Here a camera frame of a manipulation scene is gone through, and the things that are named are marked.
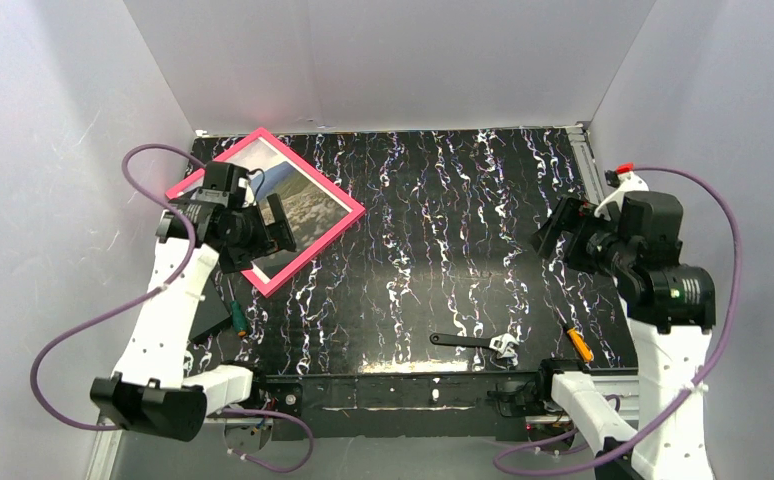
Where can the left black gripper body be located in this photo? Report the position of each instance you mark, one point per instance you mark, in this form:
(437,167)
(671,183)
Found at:
(266,225)

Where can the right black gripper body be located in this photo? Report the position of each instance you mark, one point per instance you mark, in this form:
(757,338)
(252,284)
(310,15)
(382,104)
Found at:
(570,234)

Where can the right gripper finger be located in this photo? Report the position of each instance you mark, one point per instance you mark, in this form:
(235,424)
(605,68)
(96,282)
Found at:
(575,255)
(567,216)

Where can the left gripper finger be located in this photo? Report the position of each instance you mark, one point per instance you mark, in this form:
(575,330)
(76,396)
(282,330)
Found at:
(236,259)
(280,229)

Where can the pink photo frame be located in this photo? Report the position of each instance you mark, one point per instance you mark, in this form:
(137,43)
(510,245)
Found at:
(321,212)

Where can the orange handled screwdriver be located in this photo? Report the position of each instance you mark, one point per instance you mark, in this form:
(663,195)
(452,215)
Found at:
(578,343)

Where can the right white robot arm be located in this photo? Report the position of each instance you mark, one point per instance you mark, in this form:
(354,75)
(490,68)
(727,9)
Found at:
(632,237)

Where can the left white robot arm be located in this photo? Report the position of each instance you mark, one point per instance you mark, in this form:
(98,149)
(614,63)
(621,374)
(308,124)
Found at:
(148,391)

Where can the black adjustable wrench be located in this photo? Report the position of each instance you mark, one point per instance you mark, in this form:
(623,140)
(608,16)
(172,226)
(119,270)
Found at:
(504,346)

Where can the green handled screwdriver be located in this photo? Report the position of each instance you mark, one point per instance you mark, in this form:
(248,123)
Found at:
(239,321)

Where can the aluminium side rail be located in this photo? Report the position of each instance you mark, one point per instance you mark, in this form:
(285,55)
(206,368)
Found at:
(592,177)

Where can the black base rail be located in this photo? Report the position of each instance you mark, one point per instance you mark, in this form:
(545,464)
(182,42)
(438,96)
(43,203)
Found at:
(503,405)

